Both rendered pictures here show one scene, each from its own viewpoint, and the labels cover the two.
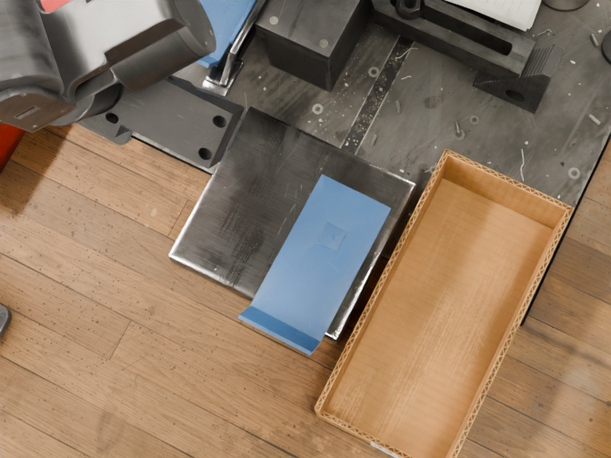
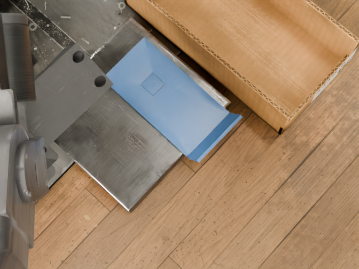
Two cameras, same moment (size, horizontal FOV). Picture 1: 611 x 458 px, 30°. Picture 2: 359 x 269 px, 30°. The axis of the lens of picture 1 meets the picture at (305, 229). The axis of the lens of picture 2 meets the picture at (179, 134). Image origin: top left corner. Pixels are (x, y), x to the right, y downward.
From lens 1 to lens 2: 0.37 m
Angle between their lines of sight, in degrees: 18
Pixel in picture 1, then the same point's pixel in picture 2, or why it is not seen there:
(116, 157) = not seen: hidden behind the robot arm
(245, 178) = (86, 135)
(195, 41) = (16, 15)
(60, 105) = (38, 144)
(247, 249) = (142, 148)
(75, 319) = not seen: outside the picture
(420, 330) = (237, 46)
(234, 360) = (222, 184)
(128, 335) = (180, 261)
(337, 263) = (174, 85)
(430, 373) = (270, 47)
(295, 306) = (198, 123)
